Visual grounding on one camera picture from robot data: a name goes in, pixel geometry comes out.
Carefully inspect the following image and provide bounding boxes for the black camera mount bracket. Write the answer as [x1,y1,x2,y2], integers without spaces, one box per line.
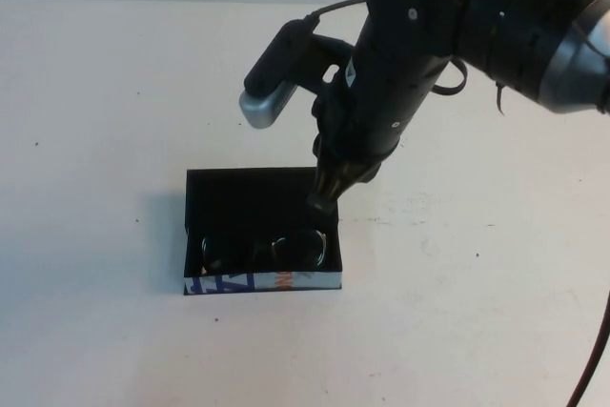
[308,33,356,96]

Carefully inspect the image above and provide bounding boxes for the dark reddish hanging cable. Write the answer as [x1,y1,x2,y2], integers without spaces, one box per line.
[564,290,610,407]

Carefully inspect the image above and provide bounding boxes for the black printed glasses case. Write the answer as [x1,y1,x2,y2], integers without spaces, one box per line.
[183,166,344,296]

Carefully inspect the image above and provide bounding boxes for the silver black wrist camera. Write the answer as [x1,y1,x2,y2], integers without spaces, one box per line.
[237,18,319,131]

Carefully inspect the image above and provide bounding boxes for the black cable tie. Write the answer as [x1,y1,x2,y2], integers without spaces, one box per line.
[492,81,507,118]

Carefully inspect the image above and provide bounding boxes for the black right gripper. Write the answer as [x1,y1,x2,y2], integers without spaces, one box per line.
[307,43,450,215]

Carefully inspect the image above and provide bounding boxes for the black camera cable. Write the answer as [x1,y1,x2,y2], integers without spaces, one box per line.
[304,0,368,27]

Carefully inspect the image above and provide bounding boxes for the black framed glasses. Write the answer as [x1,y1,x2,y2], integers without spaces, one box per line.
[199,229,330,275]

